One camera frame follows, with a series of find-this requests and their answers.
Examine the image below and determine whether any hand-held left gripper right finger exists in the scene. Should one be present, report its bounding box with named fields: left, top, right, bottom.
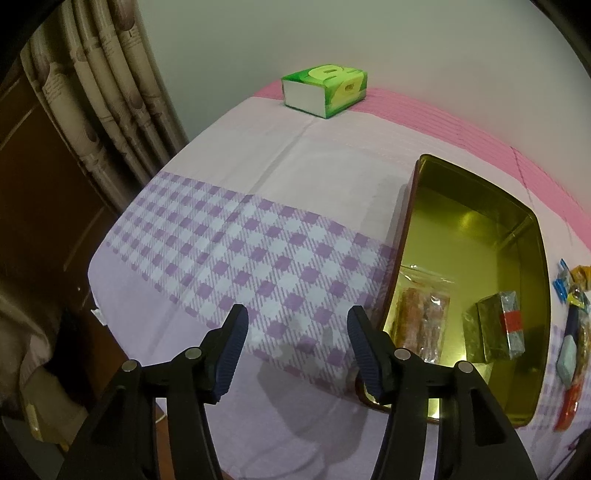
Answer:
left=346, top=305, right=539, bottom=480

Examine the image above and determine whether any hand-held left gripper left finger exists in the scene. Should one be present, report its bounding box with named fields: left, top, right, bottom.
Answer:
left=55, top=303, right=250, bottom=480

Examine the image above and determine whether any brown tin box gold inside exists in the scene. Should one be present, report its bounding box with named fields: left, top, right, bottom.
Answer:
left=353, top=154, right=552, bottom=428

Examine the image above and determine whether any small blue candy packet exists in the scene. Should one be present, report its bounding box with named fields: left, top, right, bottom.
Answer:
left=553, top=260, right=572, bottom=302

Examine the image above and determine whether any small yellow blue snack packet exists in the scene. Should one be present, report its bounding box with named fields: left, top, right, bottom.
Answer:
left=568, top=288, right=591, bottom=315

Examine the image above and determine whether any clear packet of orange snacks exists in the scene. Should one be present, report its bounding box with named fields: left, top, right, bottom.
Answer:
left=390, top=263, right=455, bottom=365

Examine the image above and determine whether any silver foil packet red band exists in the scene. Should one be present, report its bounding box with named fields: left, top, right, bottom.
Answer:
left=463, top=290, right=527, bottom=365

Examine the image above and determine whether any pink purple checked tablecloth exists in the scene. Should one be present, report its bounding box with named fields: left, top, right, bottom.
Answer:
left=88, top=76, right=591, bottom=480

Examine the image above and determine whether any long dark blue snack packet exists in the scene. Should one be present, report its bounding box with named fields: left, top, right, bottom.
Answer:
left=556, top=305, right=583, bottom=385

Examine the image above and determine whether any beige cloth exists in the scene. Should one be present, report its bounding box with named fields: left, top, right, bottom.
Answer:
left=0, top=263, right=93, bottom=462

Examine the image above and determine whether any orange red snack packet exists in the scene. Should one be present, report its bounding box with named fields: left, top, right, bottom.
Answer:
left=553, top=383, right=585, bottom=433

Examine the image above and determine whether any brown wooden door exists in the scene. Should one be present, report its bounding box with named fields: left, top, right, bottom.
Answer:
left=0, top=69, right=139, bottom=370

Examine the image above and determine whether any green tissue box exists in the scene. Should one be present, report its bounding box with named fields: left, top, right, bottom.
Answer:
left=281, top=65, right=369, bottom=120

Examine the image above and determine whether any beige patterned curtain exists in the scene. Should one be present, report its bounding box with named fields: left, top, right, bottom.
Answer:
left=21, top=0, right=188, bottom=195

